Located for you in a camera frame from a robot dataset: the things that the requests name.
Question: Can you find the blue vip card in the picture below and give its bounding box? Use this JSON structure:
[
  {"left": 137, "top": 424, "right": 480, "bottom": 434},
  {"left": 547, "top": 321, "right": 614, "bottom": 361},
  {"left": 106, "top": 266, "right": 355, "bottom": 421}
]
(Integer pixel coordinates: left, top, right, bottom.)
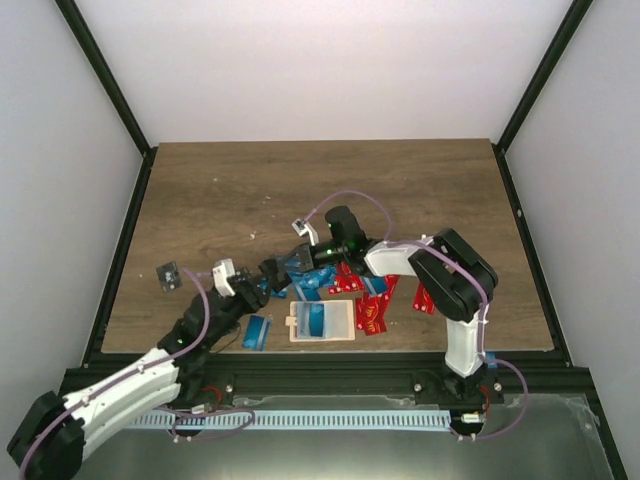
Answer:
[
  {"left": 289, "top": 266, "right": 336, "bottom": 302},
  {"left": 296, "top": 302, "right": 325, "bottom": 339}
]

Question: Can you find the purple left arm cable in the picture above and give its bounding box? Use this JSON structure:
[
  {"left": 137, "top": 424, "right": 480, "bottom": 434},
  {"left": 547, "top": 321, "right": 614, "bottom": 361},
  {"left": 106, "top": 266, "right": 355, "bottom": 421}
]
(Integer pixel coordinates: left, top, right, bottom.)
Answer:
[{"left": 18, "top": 267, "right": 256, "bottom": 480}]

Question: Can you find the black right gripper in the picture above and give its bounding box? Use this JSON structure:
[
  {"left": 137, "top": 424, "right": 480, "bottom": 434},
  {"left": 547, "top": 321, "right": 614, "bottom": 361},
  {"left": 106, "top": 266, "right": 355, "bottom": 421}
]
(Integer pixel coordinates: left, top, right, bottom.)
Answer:
[{"left": 278, "top": 240, "right": 348, "bottom": 274}]

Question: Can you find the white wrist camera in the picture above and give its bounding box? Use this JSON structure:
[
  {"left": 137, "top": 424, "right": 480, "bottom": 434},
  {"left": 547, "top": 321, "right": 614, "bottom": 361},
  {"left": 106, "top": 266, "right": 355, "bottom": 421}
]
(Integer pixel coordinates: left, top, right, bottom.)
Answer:
[
  {"left": 211, "top": 258, "right": 236, "bottom": 297},
  {"left": 291, "top": 218, "right": 319, "bottom": 246}
]

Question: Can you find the lone black VIP card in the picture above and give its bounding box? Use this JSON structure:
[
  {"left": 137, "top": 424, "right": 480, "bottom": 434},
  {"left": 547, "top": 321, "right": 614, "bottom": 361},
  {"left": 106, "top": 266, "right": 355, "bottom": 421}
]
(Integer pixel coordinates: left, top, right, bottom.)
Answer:
[{"left": 156, "top": 261, "right": 182, "bottom": 292}]

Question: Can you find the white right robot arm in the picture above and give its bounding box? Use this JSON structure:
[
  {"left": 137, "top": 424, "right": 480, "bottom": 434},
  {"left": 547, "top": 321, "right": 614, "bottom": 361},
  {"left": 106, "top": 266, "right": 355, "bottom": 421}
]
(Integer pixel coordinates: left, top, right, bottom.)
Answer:
[{"left": 292, "top": 205, "right": 498, "bottom": 403}]

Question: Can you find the red VIP card long diagonal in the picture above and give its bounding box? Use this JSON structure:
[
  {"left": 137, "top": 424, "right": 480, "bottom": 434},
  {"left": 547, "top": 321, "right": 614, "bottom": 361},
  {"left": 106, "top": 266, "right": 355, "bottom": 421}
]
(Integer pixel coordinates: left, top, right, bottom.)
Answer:
[{"left": 328, "top": 263, "right": 365, "bottom": 295}]

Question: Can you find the light blue slotted cable duct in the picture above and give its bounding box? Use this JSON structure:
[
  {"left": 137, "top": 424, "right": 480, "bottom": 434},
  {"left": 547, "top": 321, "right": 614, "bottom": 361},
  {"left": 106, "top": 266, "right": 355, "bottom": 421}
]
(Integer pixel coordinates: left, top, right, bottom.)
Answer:
[{"left": 126, "top": 410, "right": 451, "bottom": 433}]

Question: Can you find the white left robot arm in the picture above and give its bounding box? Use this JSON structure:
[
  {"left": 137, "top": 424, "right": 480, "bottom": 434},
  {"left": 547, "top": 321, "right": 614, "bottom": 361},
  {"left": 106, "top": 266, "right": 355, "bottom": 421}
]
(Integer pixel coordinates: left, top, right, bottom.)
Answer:
[{"left": 7, "top": 258, "right": 291, "bottom": 479}]

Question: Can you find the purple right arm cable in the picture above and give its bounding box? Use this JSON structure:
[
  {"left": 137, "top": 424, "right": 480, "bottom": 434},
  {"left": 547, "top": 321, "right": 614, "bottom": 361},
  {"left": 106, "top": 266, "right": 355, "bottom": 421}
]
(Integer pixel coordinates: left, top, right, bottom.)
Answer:
[{"left": 304, "top": 190, "right": 530, "bottom": 441}]

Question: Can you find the black frame post right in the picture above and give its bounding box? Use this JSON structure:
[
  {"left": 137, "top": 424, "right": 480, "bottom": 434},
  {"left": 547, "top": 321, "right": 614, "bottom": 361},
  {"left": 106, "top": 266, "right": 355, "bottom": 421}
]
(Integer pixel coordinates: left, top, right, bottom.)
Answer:
[{"left": 497, "top": 0, "right": 596, "bottom": 151}]

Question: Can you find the black frame post left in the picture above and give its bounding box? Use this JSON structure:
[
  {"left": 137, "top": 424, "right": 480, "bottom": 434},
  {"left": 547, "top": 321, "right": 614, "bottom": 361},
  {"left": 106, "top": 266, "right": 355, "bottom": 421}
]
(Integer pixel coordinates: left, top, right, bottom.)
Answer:
[{"left": 53, "top": 0, "right": 153, "bottom": 156}]

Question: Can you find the black frame post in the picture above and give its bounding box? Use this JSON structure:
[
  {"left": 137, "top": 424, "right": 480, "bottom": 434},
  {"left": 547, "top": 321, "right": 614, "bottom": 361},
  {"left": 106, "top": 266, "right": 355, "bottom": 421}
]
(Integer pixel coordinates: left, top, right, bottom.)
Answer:
[
  {"left": 53, "top": 0, "right": 153, "bottom": 156},
  {"left": 497, "top": 0, "right": 596, "bottom": 151}
]

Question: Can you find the blue striped card front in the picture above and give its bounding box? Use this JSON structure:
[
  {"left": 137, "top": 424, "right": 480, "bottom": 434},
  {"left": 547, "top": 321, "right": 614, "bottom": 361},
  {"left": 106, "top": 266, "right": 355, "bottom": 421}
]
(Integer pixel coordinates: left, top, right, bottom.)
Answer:
[{"left": 241, "top": 315, "right": 272, "bottom": 351}]

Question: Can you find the red VIP card far right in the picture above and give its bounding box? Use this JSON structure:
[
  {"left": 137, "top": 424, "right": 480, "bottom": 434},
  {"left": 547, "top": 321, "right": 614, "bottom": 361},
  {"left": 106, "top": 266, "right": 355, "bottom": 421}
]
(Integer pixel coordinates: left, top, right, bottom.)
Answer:
[{"left": 412, "top": 284, "right": 435, "bottom": 315}]

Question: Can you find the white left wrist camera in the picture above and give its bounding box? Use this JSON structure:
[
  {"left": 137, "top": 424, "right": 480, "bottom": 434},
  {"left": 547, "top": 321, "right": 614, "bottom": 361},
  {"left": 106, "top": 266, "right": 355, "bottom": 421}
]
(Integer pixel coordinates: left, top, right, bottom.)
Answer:
[{"left": 211, "top": 258, "right": 236, "bottom": 297}]

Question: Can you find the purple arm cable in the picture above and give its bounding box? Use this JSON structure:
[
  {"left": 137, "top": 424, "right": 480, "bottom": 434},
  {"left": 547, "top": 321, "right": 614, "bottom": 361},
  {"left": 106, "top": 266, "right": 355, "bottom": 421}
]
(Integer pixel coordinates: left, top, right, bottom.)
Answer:
[
  {"left": 18, "top": 267, "right": 256, "bottom": 480},
  {"left": 304, "top": 190, "right": 530, "bottom": 441}
]

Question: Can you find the red card by holder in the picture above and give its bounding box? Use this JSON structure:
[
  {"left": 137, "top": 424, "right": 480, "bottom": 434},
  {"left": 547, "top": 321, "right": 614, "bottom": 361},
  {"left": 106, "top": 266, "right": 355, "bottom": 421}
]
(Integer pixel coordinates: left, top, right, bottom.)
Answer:
[{"left": 355, "top": 293, "right": 390, "bottom": 336}]

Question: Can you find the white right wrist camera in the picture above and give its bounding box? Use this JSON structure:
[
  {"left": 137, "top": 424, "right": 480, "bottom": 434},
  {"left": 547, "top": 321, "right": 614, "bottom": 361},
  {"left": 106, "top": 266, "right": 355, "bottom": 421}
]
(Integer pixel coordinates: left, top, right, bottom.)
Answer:
[{"left": 291, "top": 218, "right": 319, "bottom": 246}]

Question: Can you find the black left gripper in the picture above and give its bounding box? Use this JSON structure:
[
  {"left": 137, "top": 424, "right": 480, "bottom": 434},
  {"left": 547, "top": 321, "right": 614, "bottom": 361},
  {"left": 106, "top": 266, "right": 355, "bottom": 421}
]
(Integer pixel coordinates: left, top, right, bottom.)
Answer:
[{"left": 205, "top": 273, "right": 278, "bottom": 348}]

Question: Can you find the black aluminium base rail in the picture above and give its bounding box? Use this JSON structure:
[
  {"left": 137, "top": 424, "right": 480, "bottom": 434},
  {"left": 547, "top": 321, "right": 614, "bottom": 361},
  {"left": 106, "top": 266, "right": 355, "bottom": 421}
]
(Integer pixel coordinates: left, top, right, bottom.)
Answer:
[{"left": 169, "top": 352, "right": 497, "bottom": 409}]

